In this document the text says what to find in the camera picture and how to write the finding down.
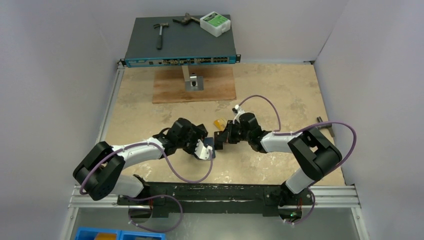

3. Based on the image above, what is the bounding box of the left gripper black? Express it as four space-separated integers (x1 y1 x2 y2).
176 125 207 156

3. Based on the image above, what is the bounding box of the blue leather card holder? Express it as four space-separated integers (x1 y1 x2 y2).
203 136 216 159

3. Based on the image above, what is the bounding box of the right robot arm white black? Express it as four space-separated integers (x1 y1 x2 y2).
214 112 342 204

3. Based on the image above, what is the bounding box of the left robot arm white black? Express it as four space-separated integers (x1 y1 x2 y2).
72 117 214 205

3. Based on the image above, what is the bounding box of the brown wooden board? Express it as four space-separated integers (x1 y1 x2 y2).
152 66 237 104

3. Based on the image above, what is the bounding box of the small black hammer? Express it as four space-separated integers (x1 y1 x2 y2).
153 22 169 50

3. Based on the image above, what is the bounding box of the white green electrical box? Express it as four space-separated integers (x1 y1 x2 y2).
199 11 231 37

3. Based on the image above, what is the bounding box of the dark metal tool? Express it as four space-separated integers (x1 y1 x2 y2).
172 12 200 26

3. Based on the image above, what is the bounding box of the blue plastic bin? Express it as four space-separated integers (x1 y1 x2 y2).
73 227 167 240

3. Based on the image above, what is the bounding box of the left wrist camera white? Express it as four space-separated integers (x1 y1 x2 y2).
194 139 212 160

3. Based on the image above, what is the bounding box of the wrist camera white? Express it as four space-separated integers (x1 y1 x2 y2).
232 104 244 124
194 139 212 160

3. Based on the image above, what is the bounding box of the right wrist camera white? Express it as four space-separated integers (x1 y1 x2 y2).
232 104 244 124

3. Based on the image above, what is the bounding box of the metal stand bracket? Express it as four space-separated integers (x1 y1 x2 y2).
181 65 204 92

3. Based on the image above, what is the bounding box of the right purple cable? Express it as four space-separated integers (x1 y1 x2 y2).
236 95 358 186

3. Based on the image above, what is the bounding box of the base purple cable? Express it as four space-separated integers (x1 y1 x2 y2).
127 194 184 233

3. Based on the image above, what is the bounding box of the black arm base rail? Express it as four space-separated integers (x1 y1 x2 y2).
118 182 313 220

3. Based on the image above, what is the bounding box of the blue network switch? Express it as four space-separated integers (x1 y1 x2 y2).
120 16 241 68

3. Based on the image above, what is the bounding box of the metal door handle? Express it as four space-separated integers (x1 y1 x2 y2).
316 116 335 138

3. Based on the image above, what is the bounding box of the aluminium frame rail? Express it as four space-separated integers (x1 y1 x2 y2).
67 185 361 208

